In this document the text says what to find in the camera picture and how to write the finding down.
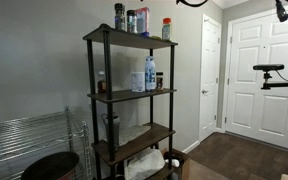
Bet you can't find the glass jar with blue label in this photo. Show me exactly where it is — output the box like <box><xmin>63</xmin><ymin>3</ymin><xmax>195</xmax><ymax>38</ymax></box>
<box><xmin>114</xmin><ymin>2</ymin><xmax>127</xmax><ymax>32</ymax></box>

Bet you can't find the glass jar with black lid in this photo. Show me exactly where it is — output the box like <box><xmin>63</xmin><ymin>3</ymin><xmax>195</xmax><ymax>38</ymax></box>
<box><xmin>126</xmin><ymin>9</ymin><xmax>139</xmax><ymax>34</ymax></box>

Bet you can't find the white cylindrical canister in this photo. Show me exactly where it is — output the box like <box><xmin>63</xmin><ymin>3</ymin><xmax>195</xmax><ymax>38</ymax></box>
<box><xmin>130</xmin><ymin>71</ymin><xmax>146</xmax><ymax>93</ymax></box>

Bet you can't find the white patterned water bottle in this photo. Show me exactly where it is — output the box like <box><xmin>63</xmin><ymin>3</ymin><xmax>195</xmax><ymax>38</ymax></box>
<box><xmin>144</xmin><ymin>55</ymin><xmax>157</xmax><ymax>92</ymax></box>

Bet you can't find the small brown syrup bottle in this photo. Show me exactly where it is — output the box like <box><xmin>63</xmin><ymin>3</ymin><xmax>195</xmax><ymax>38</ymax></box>
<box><xmin>96</xmin><ymin>70</ymin><xmax>107</xmax><ymax>94</ymax></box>

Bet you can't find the white mesh cloth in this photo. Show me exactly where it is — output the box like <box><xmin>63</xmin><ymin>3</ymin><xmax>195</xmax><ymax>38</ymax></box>
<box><xmin>118</xmin><ymin>123</ymin><xmax>152</xmax><ymax>147</ymax></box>

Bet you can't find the grey drinking bottle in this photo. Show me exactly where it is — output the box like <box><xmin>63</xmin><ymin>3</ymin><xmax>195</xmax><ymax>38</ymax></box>
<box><xmin>100</xmin><ymin>112</ymin><xmax>121</xmax><ymax>152</ymax></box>

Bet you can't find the yellow spice bottle orange lid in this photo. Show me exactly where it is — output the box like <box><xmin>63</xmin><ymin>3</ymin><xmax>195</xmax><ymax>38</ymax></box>
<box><xmin>161</xmin><ymin>17</ymin><xmax>173</xmax><ymax>42</ymax></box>

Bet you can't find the narrow white door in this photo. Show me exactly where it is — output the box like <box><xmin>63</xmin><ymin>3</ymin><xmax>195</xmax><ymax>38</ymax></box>
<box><xmin>198</xmin><ymin>13</ymin><xmax>223</xmax><ymax>143</ymax></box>

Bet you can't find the white bag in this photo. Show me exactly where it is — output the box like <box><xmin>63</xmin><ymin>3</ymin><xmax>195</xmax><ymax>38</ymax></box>
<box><xmin>123</xmin><ymin>147</ymin><xmax>167</xmax><ymax>180</ymax></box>

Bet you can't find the small white cup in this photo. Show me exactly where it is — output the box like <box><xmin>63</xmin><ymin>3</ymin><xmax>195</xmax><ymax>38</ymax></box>
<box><xmin>165</xmin><ymin>158</ymin><xmax>181</xmax><ymax>168</ymax></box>

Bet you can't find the brown cardboard box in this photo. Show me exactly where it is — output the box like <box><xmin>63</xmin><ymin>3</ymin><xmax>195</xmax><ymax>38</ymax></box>
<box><xmin>161</xmin><ymin>148</ymin><xmax>192</xmax><ymax>180</ymax></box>

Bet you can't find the wide white panel door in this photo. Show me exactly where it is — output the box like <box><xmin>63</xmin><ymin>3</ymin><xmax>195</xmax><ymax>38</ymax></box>
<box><xmin>224</xmin><ymin>5</ymin><xmax>288</xmax><ymax>152</ymax></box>

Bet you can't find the dark wood black-frame shelf unit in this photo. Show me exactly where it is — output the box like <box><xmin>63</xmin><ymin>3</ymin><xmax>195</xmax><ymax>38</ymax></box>
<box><xmin>82</xmin><ymin>23</ymin><xmax>179</xmax><ymax>180</ymax></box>

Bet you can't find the metal wire rack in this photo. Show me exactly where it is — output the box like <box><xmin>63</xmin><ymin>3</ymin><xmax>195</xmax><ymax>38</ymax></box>
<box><xmin>0</xmin><ymin>106</ymin><xmax>94</xmax><ymax>180</ymax></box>

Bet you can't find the black stereo camera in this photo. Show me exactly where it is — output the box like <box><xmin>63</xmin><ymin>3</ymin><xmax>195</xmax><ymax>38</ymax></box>
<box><xmin>252</xmin><ymin>63</ymin><xmax>285</xmax><ymax>72</ymax></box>

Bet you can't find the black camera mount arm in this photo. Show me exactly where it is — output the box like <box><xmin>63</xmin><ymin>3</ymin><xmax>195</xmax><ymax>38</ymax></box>
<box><xmin>260</xmin><ymin>70</ymin><xmax>288</xmax><ymax>94</ymax></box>

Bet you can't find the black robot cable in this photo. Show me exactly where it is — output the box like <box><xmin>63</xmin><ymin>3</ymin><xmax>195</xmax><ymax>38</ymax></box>
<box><xmin>175</xmin><ymin>0</ymin><xmax>288</xmax><ymax>23</ymax></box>

